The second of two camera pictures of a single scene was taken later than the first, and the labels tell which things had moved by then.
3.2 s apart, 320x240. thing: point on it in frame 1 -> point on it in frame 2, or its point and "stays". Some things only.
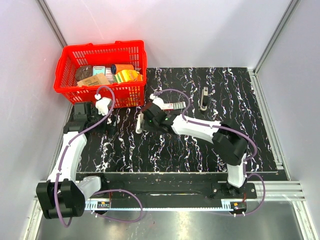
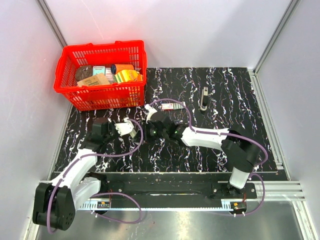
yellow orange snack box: x=128 y=76 stays
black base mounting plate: x=180 y=187 stays
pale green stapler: x=139 y=127 -> x=132 y=134
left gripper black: x=108 y=128 -> x=112 y=125
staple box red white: x=174 y=106 stays
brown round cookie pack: x=83 y=72 stays
